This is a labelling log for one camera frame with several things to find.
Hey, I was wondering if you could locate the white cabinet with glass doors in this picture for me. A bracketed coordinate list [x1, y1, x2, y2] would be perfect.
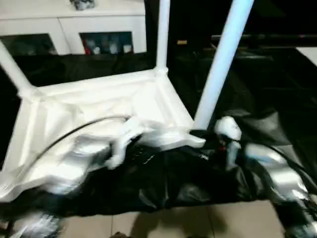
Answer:
[0, 0, 147, 56]

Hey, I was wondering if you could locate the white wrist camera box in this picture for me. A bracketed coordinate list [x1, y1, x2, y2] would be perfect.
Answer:
[107, 119, 144, 171]
[214, 116, 242, 172]

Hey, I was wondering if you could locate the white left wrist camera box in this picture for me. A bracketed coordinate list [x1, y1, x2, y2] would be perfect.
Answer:
[107, 119, 144, 171]

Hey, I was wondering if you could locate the white flat sheet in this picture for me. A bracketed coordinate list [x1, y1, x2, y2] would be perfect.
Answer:
[297, 47, 317, 61]

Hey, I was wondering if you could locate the white plastic table top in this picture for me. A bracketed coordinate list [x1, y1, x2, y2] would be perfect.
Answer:
[0, 68, 206, 203]

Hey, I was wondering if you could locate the long black metal bar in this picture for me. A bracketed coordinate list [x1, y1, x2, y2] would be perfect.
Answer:
[210, 34, 317, 42]

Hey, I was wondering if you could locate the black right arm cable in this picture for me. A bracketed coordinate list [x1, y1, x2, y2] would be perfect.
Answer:
[269, 146, 317, 179]

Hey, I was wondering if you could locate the black work mat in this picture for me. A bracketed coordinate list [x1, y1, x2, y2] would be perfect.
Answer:
[0, 47, 317, 219]

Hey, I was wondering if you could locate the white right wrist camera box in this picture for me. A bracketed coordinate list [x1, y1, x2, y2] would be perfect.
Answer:
[214, 116, 242, 172]

